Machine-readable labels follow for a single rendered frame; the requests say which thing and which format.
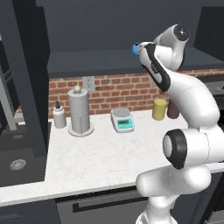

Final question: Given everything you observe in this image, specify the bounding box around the dark upper cabinet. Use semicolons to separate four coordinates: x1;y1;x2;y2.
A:
34;0;224;79

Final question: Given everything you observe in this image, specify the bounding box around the dark lower cabinet door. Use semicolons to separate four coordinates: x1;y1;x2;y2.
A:
0;199;61;224

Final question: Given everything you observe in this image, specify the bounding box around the yellow jar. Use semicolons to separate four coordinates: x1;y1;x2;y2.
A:
151;98;169;122

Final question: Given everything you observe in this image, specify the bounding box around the white soap dispenser bottle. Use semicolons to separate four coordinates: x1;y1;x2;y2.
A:
52;100;67;130

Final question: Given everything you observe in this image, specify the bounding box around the dark range hood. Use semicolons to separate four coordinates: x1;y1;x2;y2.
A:
192;5;224;55

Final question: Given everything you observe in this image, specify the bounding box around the dark stove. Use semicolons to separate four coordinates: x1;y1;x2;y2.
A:
199;73;224;117

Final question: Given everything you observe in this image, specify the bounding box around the dark open cabinet door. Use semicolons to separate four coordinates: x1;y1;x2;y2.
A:
0;0;53;158

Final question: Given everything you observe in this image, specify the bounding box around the grey tap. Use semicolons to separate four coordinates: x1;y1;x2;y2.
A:
0;34;25;132

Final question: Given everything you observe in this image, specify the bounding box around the grey paper towel holder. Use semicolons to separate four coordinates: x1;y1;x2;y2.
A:
67;85;95;137

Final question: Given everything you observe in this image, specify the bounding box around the dark sink basin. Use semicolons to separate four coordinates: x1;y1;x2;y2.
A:
0;122;53;188

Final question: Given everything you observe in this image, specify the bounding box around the black dishwasher handle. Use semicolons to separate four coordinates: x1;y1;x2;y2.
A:
72;196;151;214

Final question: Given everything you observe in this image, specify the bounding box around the grey dishwasher front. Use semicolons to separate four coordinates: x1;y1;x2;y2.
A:
55;188;154;224

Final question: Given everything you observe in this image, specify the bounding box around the brown jar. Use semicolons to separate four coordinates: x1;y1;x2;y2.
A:
166;99;179;120

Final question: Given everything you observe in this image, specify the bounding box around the grey wall outlet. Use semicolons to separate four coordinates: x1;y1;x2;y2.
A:
82;75;96;92

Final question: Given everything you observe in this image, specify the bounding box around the white kitchen scale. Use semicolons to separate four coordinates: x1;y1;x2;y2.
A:
109;108;136;134

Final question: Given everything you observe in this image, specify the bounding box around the blue round object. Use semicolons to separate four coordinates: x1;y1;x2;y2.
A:
132;43;142;57

